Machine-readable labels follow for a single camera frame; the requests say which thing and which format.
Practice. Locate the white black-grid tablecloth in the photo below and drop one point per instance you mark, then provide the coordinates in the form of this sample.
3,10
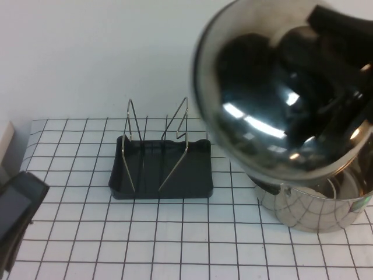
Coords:
87,233

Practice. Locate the stainless steel pot lid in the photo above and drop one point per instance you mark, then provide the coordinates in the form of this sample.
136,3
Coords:
256,87

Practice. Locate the black plastic rack tray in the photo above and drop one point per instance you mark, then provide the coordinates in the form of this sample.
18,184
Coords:
190,175

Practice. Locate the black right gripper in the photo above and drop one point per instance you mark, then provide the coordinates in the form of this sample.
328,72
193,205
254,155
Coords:
341,20

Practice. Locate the grey white box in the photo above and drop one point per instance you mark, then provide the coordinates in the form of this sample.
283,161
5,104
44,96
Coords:
5,146

